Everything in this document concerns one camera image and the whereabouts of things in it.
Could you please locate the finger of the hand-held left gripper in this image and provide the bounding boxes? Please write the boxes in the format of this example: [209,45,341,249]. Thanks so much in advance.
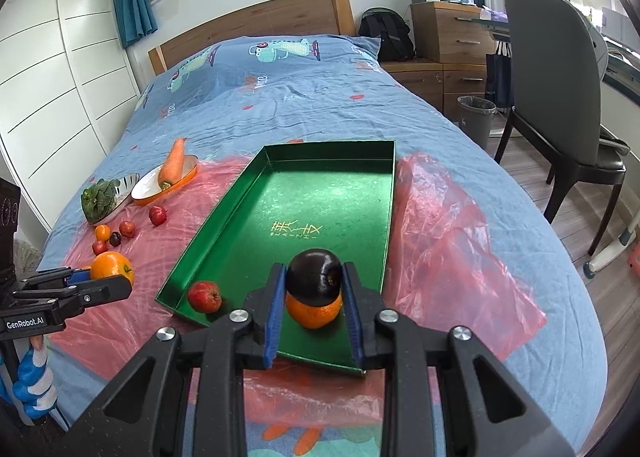
[12,276,134,313]
[20,267,93,291]

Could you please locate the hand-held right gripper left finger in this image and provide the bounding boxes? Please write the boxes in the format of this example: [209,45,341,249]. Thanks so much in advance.
[62,262,288,457]

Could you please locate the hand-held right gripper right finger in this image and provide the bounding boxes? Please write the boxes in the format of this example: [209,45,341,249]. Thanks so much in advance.
[341,262,576,457]

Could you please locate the orange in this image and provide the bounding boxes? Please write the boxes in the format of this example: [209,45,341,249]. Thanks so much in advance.
[90,251,135,290]
[286,294,343,329]

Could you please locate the dark purple plum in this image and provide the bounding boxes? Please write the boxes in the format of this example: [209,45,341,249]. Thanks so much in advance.
[286,248,345,308]

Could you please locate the green tray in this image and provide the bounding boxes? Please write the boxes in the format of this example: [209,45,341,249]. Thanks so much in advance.
[155,139,397,378]

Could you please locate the person's left hand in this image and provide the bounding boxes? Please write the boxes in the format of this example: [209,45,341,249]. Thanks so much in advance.
[12,336,59,421]

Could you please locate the green leafy vegetable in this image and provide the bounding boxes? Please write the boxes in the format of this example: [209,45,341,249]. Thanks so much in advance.
[81,178,121,225]

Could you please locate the striped white dish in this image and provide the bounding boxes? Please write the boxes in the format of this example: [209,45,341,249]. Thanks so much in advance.
[87,173,140,226]

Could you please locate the white bowl with orange rim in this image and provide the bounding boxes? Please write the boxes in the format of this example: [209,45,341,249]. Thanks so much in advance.
[131,155,198,206]

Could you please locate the pink plastic sheet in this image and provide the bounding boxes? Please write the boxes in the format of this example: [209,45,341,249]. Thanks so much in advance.
[47,152,548,425]

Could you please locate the carrot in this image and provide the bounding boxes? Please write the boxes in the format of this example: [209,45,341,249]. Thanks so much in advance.
[157,138,187,190]

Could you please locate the white wardrobe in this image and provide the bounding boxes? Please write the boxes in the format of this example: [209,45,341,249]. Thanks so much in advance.
[0,0,141,233]

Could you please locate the grey trash bin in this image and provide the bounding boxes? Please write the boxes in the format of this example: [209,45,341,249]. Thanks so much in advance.
[457,95,497,150]

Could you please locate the blue printed blanket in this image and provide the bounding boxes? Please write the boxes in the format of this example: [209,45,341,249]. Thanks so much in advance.
[35,34,593,457]

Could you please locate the low wooden nightstand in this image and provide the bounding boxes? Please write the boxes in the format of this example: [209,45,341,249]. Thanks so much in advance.
[380,59,493,120]

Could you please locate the dark shopping bag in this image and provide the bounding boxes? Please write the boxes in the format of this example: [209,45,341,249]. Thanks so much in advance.
[486,42,513,110]

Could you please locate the black backpack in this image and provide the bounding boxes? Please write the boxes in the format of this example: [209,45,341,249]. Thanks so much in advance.
[358,8,416,62]

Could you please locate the wooden drawer cabinet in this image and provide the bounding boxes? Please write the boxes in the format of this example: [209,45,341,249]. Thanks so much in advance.
[410,2,501,64]

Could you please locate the wooden headboard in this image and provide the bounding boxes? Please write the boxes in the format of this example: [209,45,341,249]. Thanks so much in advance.
[148,0,356,76]

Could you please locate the grey chair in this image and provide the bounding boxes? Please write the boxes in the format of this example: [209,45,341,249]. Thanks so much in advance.
[492,0,628,255]

